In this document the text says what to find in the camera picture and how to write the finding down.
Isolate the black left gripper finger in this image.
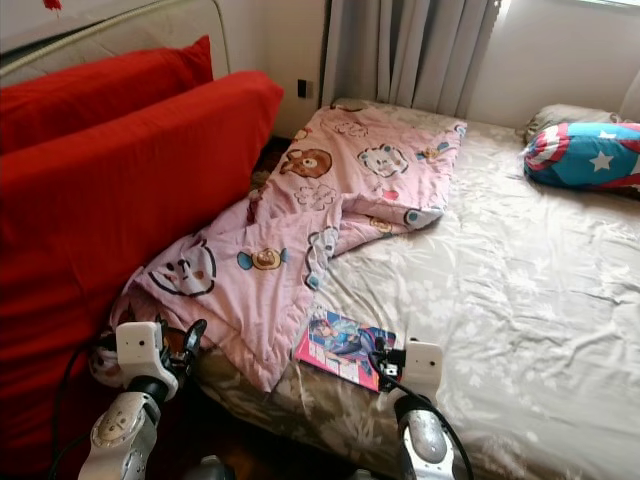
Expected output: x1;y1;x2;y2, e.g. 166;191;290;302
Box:
178;318;208;371

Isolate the colourful comic book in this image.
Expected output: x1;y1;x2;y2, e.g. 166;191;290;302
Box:
294;305;398;391

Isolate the robot left leg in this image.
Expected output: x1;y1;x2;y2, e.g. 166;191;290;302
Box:
185;455;226;480

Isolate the pink cartoon print blanket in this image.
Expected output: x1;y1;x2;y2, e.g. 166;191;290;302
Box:
93;103;468;393

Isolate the red pillow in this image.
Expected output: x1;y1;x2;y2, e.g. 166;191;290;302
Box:
0;35;214;151
0;70;286;479

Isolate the bed with beige floral sheet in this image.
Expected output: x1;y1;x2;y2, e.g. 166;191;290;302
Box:
195;98;640;480

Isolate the star and stripes bolster pillow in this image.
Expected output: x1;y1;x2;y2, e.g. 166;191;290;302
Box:
522;120;640;193

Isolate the white headboard with metal rim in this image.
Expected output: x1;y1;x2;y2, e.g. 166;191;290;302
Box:
0;0;231;91

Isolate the grey curtain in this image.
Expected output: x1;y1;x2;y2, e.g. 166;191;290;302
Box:
320;0;501;119

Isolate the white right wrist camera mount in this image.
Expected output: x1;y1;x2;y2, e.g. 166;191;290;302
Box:
392;340;446;416

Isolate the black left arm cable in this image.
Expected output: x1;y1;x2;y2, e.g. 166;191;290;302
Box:
50;335;121;480

